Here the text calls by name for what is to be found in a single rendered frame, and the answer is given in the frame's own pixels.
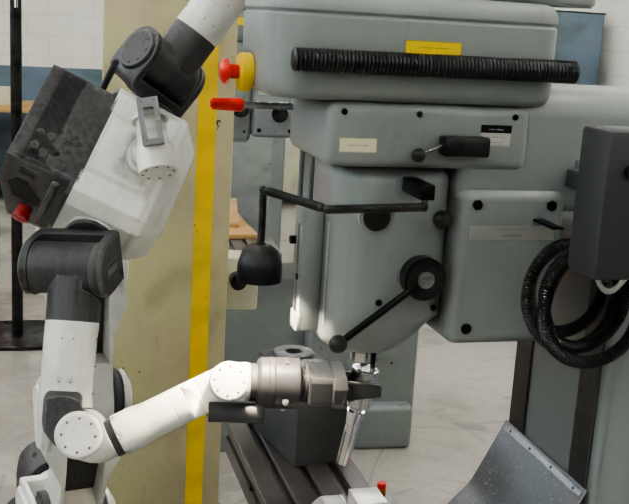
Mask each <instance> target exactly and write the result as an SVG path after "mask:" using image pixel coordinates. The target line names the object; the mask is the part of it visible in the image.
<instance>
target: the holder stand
mask: <svg viewBox="0 0 629 504"><path fill-rule="evenodd" d="M261 357H289V358H300V364H301V365H302V366H303V368H304V366H305V365H306V364H307V363H322V364H328V361H325V360H324V359H322V358H321V357H320V356H318V355H317V354H315V353H314V351H313V350H312V349H310V348H308V347H305V346H301V345H282V346H278V347H276V348H275V349H274V350H266V351H259V355H258V359H259V358H261ZM347 407H348V406H346V409H332V408H331V406H314V405H308V403H304V402H303V400H302V401H301V402H299V408H298V409H285V411H281V409H266V408H265V412H264V423H255V429H256V430H257V431H258V432H259V433H260V434H261V435H262V436H263V437H264V438H265V439H266V440H267V441H268V442H269V443H270V444H271V445H272V446H274V447H275V448H276V449H277V450H278V451H279V452H280V453H281V454H282V455H283V456H284V457H285V458H286V459H287V460H288V461H289V462H290V463H291V464H292V465H293V466H294V467H299V466H306V465H313V464H319V463H326V462H333V461H336V459H337V455H338V451H339V447H340V443H341V439H342V435H343V431H344V427H345V423H346V413H347Z"/></svg>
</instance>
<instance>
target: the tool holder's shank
mask: <svg viewBox="0 0 629 504"><path fill-rule="evenodd" d="M364 413H365V412H364V411H360V410H355V409H352V408H350V407H347V413H346V423H345V427H344V431H343V435H342V439H341V443H340V447H339V451H338V455H337V459H336V462H337V463H338V464H339V465H342V466H348V465H349V464H350V460H351V456H352V452H353V448H354V444H355V440H356V436H357V432H358V428H359V425H360V422H361V420H362V418H363V415H364Z"/></svg>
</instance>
